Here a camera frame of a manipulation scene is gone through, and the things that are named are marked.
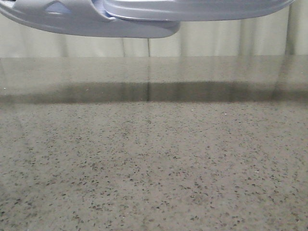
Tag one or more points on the pale green curtain backdrop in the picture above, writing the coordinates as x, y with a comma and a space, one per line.
283, 32

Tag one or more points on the light blue slipper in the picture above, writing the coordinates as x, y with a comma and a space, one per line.
82, 18
190, 10

